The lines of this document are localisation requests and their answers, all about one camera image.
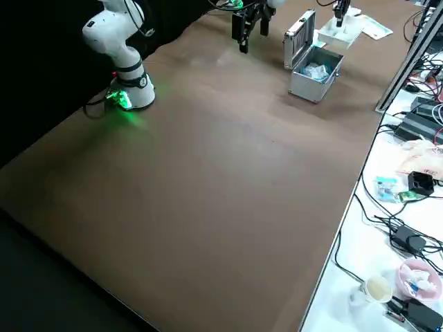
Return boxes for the white plastic partition tray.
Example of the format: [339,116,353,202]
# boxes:
[317,15,363,46]

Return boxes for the aluminium first-aid case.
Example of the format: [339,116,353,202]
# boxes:
[282,9,344,104]

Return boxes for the long blue white mask packet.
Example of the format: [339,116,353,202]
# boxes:
[359,14,395,39]

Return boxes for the black power supply brick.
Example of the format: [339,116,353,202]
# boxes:
[393,96,443,143]

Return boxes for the pink plastic bag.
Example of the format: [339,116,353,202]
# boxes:
[394,139,443,180]

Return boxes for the small black box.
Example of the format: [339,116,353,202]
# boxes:
[407,170,435,196]

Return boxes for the black power adapter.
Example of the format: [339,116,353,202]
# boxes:
[404,297,443,332]
[390,224,427,257]

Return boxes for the white paper cup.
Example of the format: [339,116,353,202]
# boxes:
[361,275,394,304]

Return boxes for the pink plastic bowl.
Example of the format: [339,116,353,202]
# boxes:
[396,259,441,300]

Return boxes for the aluminium frame post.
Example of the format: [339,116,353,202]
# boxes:
[375,0,443,113]

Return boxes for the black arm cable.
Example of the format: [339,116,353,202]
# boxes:
[123,0,156,37]

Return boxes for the black base cable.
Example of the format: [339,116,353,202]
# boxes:
[82,93,112,119]

